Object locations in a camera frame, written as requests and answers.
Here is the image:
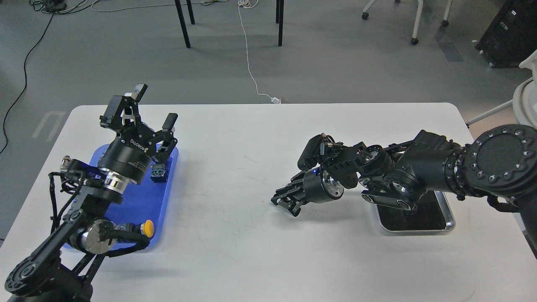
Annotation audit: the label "metal tray with black mat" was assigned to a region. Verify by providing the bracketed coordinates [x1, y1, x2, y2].
[376, 191, 455, 235]

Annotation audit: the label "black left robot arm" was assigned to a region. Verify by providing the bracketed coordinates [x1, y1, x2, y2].
[5, 83, 178, 302]

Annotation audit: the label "yellow push button switch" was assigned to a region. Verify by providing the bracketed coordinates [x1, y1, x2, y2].
[114, 220, 155, 239]

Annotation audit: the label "white cable with plug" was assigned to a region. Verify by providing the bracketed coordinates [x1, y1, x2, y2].
[237, 0, 282, 104]

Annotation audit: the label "black equipment case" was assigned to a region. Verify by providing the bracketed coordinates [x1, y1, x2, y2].
[475, 0, 537, 68]

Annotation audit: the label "white chair base with casters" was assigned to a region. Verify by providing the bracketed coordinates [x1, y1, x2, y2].
[362, 0, 454, 45]

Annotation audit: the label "black cable on floor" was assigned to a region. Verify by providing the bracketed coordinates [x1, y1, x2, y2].
[0, 0, 101, 155]

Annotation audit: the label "white chair at right edge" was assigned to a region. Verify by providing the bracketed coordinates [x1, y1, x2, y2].
[465, 51, 537, 128]

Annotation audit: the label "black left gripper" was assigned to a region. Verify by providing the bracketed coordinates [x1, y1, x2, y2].
[97, 83, 178, 184]

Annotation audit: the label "blue plastic tray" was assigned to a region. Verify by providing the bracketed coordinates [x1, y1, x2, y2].
[62, 144, 180, 251]

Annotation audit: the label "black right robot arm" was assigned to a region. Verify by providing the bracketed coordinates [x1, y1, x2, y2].
[271, 124, 536, 245]

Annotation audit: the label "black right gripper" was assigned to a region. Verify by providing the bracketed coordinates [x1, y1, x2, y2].
[271, 167, 344, 217]

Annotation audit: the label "black table legs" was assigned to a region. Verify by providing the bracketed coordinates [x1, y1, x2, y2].
[174, 0, 284, 49]

